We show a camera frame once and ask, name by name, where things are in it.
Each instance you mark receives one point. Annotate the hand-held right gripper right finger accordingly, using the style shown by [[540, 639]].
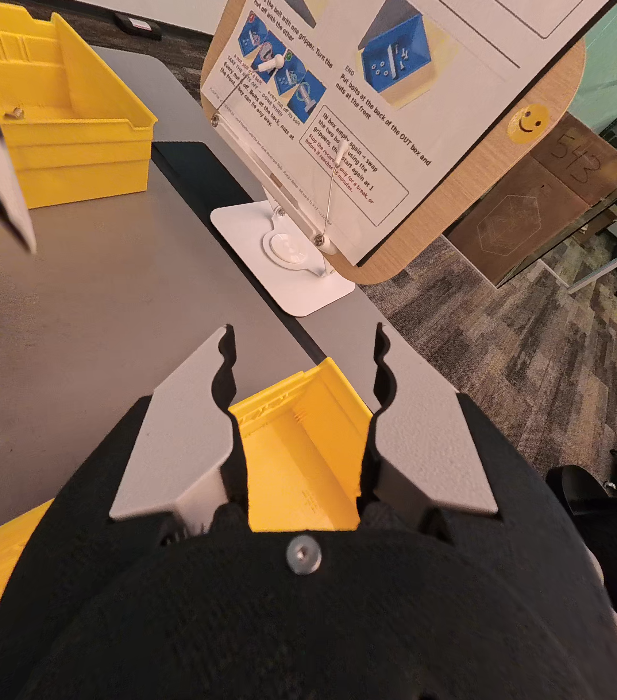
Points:
[[428, 448]]

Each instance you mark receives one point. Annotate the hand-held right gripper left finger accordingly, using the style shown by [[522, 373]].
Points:
[[182, 448]]

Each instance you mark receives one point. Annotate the yellow plastic bin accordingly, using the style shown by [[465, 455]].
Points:
[[95, 158], [297, 465]]

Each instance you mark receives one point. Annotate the steel hex bolt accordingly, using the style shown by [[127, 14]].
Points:
[[14, 113]]

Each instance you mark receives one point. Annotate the small black floor device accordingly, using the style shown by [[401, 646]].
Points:
[[136, 25]]

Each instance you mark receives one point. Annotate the instruction sheet on stand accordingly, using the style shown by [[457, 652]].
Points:
[[478, 219]]

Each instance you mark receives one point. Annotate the cardboard box with hexagon print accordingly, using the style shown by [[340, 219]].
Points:
[[516, 229]]

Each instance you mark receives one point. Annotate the cardboard box with handwritten mark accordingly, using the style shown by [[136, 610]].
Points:
[[582, 158]]

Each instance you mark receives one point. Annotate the yellow smiley sticker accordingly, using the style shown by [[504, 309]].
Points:
[[529, 123]]

